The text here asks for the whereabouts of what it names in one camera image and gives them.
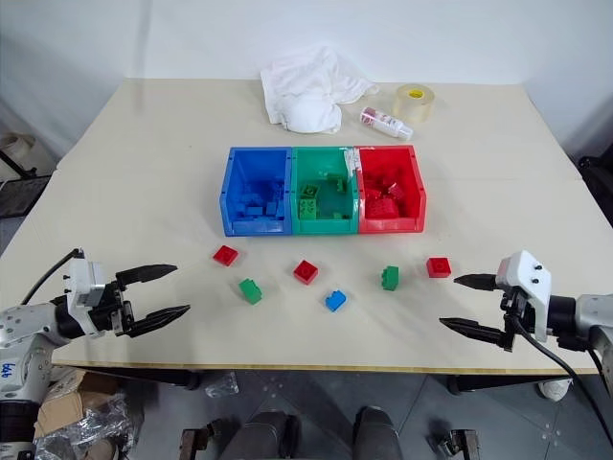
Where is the black equipment case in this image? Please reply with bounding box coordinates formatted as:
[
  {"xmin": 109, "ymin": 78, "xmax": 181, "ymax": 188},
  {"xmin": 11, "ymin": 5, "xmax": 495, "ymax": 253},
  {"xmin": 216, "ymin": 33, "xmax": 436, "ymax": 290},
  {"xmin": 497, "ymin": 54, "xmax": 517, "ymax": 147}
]
[{"xmin": 576, "ymin": 154, "xmax": 613, "ymax": 226}]

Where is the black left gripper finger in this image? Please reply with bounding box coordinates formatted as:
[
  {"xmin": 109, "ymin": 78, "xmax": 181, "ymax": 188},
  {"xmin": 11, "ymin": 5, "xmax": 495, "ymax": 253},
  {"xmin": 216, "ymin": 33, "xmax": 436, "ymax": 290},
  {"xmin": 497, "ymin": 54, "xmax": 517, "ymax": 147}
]
[
  {"xmin": 115, "ymin": 264, "xmax": 179, "ymax": 289},
  {"xmin": 124, "ymin": 304, "xmax": 192, "ymax": 338}
]

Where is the small clear bottle red print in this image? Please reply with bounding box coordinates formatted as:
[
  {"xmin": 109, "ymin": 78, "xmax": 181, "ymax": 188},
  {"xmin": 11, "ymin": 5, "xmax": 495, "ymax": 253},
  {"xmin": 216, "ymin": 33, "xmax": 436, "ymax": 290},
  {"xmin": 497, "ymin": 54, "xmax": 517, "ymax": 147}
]
[{"xmin": 358, "ymin": 105, "xmax": 415, "ymax": 140}]

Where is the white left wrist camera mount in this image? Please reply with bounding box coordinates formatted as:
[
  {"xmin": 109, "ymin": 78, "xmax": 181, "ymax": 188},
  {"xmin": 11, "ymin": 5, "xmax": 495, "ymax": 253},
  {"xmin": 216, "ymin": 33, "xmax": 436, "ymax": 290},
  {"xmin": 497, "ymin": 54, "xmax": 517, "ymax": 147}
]
[{"xmin": 65, "ymin": 257, "xmax": 108, "ymax": 338}]

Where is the green plastic bin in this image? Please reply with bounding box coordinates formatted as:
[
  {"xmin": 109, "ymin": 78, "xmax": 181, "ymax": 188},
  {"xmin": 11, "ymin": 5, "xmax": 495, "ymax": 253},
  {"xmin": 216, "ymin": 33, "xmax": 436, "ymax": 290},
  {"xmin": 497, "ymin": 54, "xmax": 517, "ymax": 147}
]
[{"xmin": 289, "ymin": 146, "xmax": 361, "ymax": 237}]

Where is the white torn tape patch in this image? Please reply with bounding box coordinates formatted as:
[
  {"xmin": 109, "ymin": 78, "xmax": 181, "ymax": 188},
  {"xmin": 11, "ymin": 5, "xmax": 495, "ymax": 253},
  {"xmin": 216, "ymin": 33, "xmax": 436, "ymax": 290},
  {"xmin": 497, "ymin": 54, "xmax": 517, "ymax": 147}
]
[{"xmin": 341, "ymin": 147, "xmax": 362, "ymax": 182}]

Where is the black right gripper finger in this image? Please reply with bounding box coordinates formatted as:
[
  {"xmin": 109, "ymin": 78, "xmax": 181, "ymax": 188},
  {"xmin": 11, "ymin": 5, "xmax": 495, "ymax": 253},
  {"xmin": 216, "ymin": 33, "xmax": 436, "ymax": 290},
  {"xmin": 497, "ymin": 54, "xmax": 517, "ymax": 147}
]
[
  {"xmin": 439, "ymin": 315, "xmax": 510, "ymax": 352},
  {"xmin": 452, "ymin": 272, "xmax": 500, "ymax": 292}
]

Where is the white round object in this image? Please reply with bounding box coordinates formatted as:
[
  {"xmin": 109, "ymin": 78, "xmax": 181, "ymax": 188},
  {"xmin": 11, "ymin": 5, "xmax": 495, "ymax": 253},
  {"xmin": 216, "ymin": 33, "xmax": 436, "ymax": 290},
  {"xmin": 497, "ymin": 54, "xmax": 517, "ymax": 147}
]
[{"xmin": 537, "ymin": 378, "xmax": 575, "ymax": 402}]

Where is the white balled cloth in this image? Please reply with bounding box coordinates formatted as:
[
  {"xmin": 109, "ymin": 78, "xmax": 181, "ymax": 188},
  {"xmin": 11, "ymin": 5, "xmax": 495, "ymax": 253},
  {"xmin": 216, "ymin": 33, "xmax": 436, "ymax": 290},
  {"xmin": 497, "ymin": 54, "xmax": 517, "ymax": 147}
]
[{"xmin": 281, "ymin": 92, "xmax": 344, "ymax": 135}]

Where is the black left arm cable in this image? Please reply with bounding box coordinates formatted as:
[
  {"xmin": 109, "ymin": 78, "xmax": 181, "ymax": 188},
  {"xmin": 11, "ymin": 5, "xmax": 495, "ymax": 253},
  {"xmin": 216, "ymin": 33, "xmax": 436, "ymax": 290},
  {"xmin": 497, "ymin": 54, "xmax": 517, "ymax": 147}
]
[{"xmin": 18, "ymin": 247, "xmax": 85, "ymax": 306}]

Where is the clear tape roll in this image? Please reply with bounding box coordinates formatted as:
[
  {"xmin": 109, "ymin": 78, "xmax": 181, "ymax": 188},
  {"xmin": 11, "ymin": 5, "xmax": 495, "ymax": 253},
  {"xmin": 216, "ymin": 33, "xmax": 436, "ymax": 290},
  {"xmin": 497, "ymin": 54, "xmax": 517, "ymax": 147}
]
[{"xmin": 393, "ymin": 82, "xmax": 437, "ymax": 127}]

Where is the large green toy brick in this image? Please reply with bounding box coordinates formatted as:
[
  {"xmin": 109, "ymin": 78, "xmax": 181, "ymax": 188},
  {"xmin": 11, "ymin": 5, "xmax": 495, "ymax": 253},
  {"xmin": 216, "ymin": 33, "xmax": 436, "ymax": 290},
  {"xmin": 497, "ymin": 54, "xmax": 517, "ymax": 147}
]
[{"xmin": 298, "ymin": 197, "xmax": 322, "ymax": 221}]

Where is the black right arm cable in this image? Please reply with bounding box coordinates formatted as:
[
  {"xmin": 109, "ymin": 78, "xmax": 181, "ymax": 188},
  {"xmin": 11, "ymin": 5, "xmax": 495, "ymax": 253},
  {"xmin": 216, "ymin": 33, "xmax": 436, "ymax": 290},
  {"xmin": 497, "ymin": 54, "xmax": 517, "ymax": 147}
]
[{"xmin": 517, "ymin": 329, "xmax": 613, "ymax": 435}]

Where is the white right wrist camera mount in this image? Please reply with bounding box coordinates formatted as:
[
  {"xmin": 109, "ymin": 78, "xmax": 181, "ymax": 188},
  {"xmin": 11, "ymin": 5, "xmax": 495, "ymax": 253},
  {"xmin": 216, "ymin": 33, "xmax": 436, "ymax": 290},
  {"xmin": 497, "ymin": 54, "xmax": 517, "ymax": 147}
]
[{"xmin": 494, "ymin": 249, "xmax": 553, "ymax": 343}]

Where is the brown cardboard box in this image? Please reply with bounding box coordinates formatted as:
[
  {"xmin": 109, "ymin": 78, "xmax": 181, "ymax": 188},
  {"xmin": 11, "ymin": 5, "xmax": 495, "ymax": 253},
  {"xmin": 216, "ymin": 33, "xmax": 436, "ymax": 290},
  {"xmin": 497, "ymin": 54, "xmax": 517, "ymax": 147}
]
[{"xmin": 34, "ymin": 367, "xmax": 122, "ymax": 438}]

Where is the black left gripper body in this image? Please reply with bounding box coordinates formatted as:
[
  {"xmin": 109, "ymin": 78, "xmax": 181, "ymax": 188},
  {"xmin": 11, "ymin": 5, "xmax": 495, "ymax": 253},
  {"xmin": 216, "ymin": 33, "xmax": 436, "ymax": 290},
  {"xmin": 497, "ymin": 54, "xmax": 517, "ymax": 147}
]
[{"xmin": 88, "ymin": 278, "xmax": 135, "ymax": 336}]

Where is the black table frame bar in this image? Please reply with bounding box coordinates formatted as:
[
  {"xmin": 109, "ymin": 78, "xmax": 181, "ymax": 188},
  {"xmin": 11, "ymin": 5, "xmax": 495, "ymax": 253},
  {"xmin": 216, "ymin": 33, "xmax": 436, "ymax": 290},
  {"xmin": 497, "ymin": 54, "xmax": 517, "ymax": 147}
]
[
  {"xmin": 446, "ymin": 373, "xmax": 574, "ymax": 395},
  {"xmin": 51, "ymin": 364, "xmax": 203, "ymax": 390}
]

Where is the dark rounded shape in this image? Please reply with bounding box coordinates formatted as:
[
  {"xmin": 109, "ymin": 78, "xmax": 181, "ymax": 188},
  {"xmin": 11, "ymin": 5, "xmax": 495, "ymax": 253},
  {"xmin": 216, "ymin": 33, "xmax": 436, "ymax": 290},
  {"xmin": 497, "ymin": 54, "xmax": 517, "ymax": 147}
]
[
  {"xmin": 222, "ymin": 410, "xmax": 302, "ymax": 460},
  {"xmin": 352, "ymin": 404, "xmax": 404, "ymax": 460}
]

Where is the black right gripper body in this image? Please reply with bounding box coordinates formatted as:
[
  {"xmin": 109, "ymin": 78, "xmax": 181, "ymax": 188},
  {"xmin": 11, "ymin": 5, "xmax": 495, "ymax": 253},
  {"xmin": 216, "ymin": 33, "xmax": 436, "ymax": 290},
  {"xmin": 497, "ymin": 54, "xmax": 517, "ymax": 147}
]
[{"xmin": 498, "ymin": 285, "xmax": 537, "ymax": 354}]

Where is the red plastic bin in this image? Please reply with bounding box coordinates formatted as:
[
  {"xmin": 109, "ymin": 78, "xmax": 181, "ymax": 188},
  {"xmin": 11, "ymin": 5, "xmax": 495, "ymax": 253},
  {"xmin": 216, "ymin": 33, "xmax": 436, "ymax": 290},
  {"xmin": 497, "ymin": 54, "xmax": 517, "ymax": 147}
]
[{"xmin": 355, "ymin": 145, "xmax": 428, "ymax": 235}]

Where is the large red toy brick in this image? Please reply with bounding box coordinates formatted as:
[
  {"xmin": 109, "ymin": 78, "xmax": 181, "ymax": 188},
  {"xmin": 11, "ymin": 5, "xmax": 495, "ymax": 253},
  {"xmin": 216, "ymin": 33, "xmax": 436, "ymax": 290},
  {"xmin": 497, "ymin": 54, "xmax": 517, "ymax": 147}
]
[{"xmin": 365, "ymin": 196, "xmax": 401, "ymax": 219}]

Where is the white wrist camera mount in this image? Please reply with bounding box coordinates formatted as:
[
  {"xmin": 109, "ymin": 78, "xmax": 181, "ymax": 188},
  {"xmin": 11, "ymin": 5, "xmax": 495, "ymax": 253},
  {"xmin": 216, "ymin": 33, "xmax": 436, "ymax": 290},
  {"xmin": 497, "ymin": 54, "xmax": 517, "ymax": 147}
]
[
  {"xmin": 494, "ymin": 249, "xmax": 553, "ymax": 343},
  {"xmin": 65, "ymin": 257, "xmax": 108, "ymax": 338}
]

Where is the dark brown foot block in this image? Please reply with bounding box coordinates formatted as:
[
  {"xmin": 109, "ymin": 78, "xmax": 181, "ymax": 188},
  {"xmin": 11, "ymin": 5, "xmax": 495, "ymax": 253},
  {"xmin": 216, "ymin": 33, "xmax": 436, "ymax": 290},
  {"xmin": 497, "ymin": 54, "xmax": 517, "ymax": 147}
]
[
  {"xmin": 180, "ymin": 418, "xmax": 227, "ymax": 460},
  {"xmin": 432, "ymin": 427, "xmax": 481, "ymax": 460}
]

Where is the white crumpled cloth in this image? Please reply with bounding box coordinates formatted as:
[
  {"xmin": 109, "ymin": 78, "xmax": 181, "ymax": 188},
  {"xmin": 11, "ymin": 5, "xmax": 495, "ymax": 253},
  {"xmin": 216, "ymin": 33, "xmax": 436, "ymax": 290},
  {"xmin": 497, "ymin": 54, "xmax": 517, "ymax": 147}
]
[{"xmin": 260, "ymin": 44, "xmax": 380, "ymax": 127}]

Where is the beige round object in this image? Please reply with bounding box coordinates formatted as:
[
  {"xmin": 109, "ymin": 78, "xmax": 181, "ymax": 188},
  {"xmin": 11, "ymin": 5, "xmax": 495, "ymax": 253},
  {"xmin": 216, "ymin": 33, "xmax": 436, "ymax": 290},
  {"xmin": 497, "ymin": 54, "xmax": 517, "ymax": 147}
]
[{"xmin": 0, "ymin": 132, "xmax": 37, "ymax": 160}]

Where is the small clear plastic bag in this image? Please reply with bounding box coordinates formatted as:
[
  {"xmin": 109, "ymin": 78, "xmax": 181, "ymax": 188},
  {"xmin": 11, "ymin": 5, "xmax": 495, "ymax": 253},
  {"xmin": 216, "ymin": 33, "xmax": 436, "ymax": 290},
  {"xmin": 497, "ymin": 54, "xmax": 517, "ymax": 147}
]
[{"xmin": 205, "ymin": 372, "xmax": 240, "ymax": 400}]

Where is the blue plastic bin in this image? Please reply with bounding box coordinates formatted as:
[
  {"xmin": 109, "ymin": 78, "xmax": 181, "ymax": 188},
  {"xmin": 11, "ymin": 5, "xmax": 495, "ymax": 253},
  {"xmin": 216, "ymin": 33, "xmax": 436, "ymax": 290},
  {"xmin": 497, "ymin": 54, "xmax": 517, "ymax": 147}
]
[{"xmin": 218, "ymin": 146, "xmax": 294, "ymax": 238}]

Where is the crumpled clear plastic wrap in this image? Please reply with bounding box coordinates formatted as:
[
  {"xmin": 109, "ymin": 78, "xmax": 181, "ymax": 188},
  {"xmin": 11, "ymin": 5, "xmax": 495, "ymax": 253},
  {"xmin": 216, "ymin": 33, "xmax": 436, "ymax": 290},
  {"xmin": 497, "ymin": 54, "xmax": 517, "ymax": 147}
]
[{"xmin": 34, "ymin": 390, "xmax": 146, "ymax": 460}]

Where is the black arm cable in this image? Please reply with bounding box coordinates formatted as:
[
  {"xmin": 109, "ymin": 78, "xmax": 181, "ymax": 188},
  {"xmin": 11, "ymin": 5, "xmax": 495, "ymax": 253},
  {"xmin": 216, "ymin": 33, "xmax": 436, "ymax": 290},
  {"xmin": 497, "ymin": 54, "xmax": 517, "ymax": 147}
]
[
  {"xmin": 18, "ymin": 247, "xmax": 85, "ymax": 306},
  {"xmin": 517, "ymin": 329, "xmax": 613, "ymax": 435}
]

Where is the black stand base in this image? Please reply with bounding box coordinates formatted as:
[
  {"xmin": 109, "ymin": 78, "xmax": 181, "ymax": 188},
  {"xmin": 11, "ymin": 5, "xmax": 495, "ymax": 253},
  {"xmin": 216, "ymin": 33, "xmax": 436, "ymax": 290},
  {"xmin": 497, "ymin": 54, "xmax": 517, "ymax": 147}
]
[{"xmin": 0, "ymin": 149, "xmax": 53, "ymax": 219}]

